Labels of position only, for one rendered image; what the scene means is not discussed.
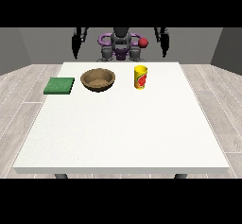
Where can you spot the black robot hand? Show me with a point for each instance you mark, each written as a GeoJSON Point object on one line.
{"type": "Point", "coordinates": [75, 43]}
{"type": "Point", "coordinates": [164, 42]}

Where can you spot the small red ball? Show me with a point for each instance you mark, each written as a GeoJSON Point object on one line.
{"type": "Point", "coordinates": [143, 43]}

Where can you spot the yellow cup with melon print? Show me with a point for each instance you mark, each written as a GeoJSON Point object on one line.
{"type": "Point", "coordinates": [140, 78]}

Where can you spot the brown wooden bowl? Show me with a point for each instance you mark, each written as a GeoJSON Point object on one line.
{"type": "Point", "coordinates": [98, 82]}

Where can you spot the green square pad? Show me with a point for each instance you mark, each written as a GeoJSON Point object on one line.
{"type": "Point", "coordinates": [59, 86]}

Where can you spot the grey robot trunk purple rings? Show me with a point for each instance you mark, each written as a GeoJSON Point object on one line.
{"type": "Point", "coordinates": [120, 49]}

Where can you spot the dark table leg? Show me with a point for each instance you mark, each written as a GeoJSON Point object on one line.
{"type": "Point", "coordinates": [180, 176]}
{"type": "Point", "coordinates": [61, 176]}

